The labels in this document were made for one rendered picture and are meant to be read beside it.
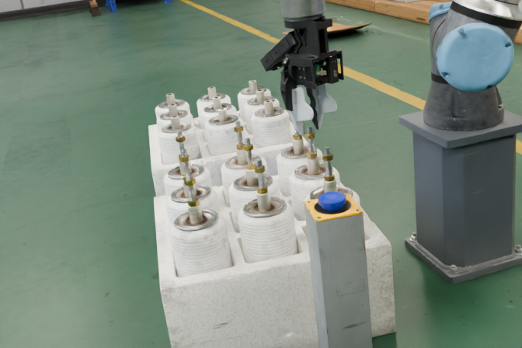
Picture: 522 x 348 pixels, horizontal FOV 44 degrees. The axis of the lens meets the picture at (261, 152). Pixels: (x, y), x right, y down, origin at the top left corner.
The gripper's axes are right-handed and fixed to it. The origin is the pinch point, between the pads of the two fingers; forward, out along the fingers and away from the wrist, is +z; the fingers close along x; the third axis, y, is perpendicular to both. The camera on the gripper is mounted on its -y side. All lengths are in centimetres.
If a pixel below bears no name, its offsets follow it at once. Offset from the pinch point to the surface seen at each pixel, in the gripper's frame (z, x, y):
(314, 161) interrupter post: 7.0, -0.5, 1.6
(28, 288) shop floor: 35, -45, -48
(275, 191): 10.6, -8.8, -0.4
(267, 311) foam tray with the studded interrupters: 24.6, -21.9, 11.3
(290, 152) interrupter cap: 9.3, 4.0, -11.2
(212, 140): 13.1, 4.6, -42.5
